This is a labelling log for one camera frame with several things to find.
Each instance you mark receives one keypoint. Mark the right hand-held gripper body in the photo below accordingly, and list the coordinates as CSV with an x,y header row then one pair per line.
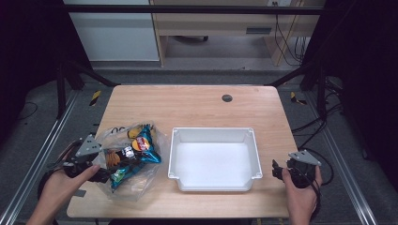
x,y
302,170

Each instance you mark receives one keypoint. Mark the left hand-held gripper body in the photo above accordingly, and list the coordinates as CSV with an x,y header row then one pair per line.
x,y
88,146

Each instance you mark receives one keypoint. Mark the clear plastic bag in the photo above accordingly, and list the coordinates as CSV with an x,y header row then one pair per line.
x,y
156,140

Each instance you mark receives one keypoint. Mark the person's right hand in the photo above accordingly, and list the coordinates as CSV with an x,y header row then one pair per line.
x,y
300,200

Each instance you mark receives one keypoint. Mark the person's left hand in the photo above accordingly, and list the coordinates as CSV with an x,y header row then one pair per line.
x,y
61,189

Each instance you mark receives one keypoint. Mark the orange snack packet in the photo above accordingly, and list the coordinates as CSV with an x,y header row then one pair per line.
x,y
112,158

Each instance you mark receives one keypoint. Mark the teal snack packet green label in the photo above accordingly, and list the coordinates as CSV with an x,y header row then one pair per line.
x,y
123,176

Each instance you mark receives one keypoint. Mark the grey tape piece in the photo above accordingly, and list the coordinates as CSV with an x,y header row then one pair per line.
x,y
80,193

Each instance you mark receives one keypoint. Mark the black silver snack packet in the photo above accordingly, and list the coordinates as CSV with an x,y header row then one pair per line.
x,y
128,153

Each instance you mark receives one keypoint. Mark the yellow black tape strip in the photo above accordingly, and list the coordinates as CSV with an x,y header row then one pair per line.
x,y
95,97
295,98

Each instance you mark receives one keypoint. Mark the blue chips packet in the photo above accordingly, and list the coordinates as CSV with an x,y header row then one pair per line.
x,y
150,150

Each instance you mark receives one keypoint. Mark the white plastic bin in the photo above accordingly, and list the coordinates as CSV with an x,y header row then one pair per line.
x,y
216,162

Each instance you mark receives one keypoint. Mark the black metal stand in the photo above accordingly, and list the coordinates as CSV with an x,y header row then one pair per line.
x,y
320,90
61,90

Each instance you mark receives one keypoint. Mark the white cabinet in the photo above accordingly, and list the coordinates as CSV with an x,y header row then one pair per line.
x,y
115,37

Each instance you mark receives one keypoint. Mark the black curtain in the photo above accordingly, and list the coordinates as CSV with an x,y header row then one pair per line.
x,y
369,78
28,47

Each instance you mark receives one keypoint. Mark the light wooden desk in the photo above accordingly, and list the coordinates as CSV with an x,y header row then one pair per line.
x,y
219,23

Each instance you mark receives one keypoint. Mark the aluminium floor rail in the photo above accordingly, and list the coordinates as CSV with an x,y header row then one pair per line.
x,y
37,156
344,168

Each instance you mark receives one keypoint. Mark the black horizontal frame bar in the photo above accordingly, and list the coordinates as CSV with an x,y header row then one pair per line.
x,y
187,9

